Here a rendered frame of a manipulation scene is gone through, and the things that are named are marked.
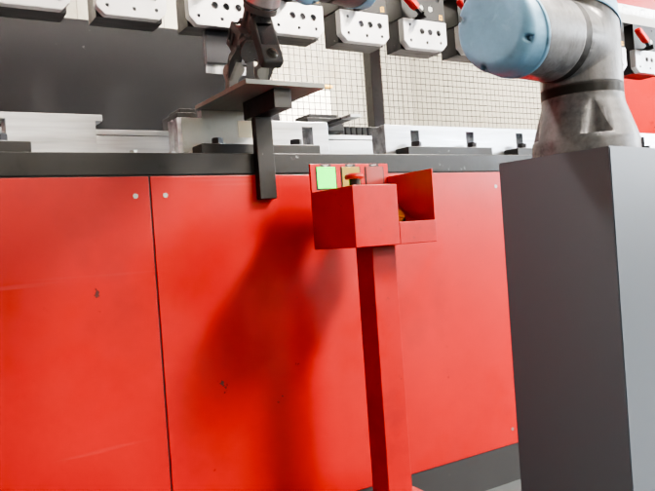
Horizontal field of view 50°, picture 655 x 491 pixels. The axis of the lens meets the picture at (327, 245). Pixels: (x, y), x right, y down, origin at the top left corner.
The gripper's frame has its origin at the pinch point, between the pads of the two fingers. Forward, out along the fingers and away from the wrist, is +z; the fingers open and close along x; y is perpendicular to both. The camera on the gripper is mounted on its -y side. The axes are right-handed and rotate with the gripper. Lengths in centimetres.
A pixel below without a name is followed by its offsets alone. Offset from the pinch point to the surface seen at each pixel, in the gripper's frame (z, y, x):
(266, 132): 2.5, -11.2, -1.4
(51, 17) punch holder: -6.2, 18.3, 37.4
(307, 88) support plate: -9.8, -14.1, -6.4
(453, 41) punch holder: -9, 22, -71
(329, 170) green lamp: 4.9, -22.4, -12.3
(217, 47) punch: -4.1, 15.4, 1.7
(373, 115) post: 44, 74, -93
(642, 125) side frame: 28, 46, -214
